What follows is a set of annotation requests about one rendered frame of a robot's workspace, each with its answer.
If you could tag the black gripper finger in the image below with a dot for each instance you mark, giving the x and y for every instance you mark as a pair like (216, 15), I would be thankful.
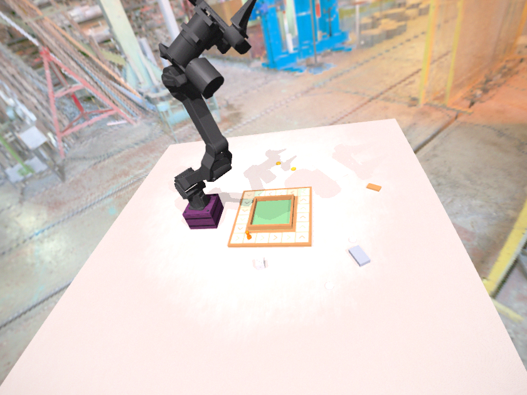
(241, 18)

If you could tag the orange flat rectangular tile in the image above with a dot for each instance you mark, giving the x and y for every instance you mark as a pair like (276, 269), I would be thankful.
(373, 187)

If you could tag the orange and white square-track game board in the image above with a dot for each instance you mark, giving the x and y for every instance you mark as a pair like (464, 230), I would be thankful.
(276, 245)

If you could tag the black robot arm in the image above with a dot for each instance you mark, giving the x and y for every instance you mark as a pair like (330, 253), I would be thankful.
(186, 79)

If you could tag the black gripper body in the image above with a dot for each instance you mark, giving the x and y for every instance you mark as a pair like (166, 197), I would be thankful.
(200, 30)

